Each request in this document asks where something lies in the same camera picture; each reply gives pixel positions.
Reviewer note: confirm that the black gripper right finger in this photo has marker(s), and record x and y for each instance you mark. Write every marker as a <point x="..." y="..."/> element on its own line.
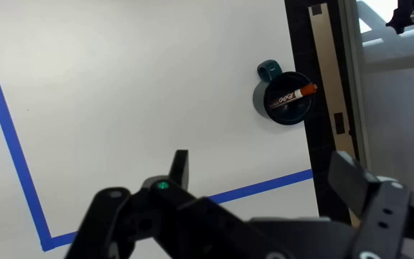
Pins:
<point x="389" y="216"/>

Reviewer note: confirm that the marker with orange cap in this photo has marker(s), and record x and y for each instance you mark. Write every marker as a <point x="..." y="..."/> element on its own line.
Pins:
<point x="296" y="95"/>

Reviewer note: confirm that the blue tape strip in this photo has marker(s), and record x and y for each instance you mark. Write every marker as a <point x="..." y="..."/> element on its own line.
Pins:
<point x="265" y="186"/>
<point x="11" y="134"/>

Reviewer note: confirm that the wooden baseboard strip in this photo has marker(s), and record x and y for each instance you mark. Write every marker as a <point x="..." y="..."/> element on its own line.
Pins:
<point x="330" y="72"/>

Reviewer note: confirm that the black articulated camera mount arm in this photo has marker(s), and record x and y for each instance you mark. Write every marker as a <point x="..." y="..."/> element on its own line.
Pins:
<point x="402" y="14"/>

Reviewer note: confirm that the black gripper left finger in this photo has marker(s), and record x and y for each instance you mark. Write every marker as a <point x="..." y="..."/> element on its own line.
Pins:
<point x="122" y="220"/>

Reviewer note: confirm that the dark teal mug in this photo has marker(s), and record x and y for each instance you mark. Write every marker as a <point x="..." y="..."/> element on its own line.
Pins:
<point x="265" y="98"/>

